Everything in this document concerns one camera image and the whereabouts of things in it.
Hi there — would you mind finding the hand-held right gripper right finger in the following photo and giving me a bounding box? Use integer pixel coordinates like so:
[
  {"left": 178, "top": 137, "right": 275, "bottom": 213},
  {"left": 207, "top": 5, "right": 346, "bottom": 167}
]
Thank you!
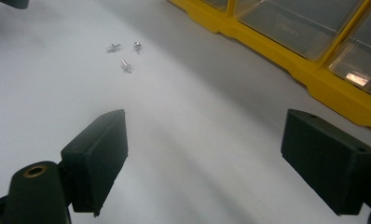
[{"left": 280, "top": 108, "right": 371, "bottom": 217}]

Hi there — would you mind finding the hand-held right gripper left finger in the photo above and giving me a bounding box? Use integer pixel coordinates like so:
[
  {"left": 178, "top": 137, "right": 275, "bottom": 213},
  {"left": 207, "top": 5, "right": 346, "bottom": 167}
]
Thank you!
[{"left": 60, "top": 108, "right": 130, "bottom": 217}]

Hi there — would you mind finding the yellow drawer organizer cabinet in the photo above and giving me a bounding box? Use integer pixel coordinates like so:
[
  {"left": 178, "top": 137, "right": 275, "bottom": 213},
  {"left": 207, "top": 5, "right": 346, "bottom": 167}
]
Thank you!
[{"left": 168, "top": 0, "right": 371, "bottom": 133}]

